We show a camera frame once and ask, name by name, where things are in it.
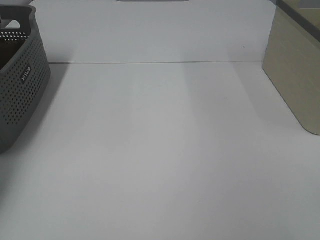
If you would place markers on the grey perforated plastic basket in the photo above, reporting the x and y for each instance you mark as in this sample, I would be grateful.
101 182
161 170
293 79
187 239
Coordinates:
24 72

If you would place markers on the beige plastic bin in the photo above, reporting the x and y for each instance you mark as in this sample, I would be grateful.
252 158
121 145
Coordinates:
292 60

